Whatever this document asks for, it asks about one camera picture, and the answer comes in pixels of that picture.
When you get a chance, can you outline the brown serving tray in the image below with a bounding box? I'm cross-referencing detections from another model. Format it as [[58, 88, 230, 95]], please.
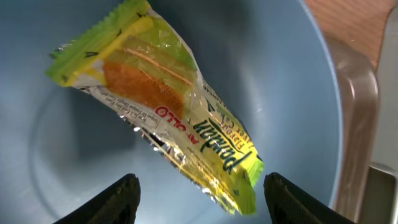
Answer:
[[305, 0, 397, 223]]

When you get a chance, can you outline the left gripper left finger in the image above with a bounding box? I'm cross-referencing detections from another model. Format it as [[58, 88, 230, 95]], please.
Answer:
[[54, 174, 141, 224]]

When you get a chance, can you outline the yellow green snack wrapper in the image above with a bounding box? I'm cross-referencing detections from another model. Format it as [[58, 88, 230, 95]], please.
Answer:
[[47, 1, 264, 215]]

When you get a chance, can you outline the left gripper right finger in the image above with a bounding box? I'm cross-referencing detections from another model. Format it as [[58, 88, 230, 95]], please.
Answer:
[[264, 172, 355, 224]]

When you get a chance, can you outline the dark blue plate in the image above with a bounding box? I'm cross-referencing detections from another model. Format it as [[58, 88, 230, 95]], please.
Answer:
[[1, 0, 343, 223]]

